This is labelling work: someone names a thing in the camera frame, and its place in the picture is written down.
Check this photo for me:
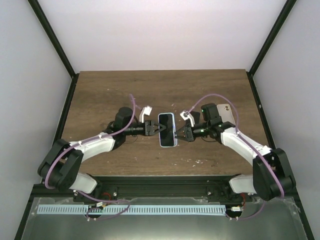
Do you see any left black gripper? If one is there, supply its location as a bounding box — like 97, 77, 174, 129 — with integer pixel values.
124, 120, 165, 137

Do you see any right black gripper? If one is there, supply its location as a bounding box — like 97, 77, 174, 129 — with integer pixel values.
171, 122, 210, 143

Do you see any light blue phone case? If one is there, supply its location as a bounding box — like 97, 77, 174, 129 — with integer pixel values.
157, 112, 178, 148

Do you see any beige phone case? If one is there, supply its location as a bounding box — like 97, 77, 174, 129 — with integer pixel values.
216, 104, 236, 125

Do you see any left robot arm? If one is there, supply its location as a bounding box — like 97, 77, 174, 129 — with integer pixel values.
37, 106, 168, 202

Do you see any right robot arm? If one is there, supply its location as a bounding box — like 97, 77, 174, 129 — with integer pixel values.
175, 103, 296, 202

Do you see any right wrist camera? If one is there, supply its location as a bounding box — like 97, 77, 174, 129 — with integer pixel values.
179, 110, 196, 127

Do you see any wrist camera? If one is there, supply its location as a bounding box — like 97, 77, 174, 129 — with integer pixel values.
179, 110, 196, 127
139, 105, 153, 123

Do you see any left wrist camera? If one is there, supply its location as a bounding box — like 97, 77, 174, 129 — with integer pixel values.
139, 105, 153, 123

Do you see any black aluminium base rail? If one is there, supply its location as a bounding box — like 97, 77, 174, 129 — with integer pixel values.
89, 175, 246, 205

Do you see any light blue cable duct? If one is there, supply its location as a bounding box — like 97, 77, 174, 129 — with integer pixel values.
35, 204, 226, 216

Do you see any right black frame post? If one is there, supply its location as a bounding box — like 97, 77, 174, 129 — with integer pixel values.
248, 0, 298, 76

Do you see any black frame post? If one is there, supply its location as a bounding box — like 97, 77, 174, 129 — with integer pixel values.
248, 0, 298, 76
26, 0, 80, 78

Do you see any left black frame post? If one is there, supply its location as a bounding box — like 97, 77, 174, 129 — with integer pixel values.
26, 0, 80, 78

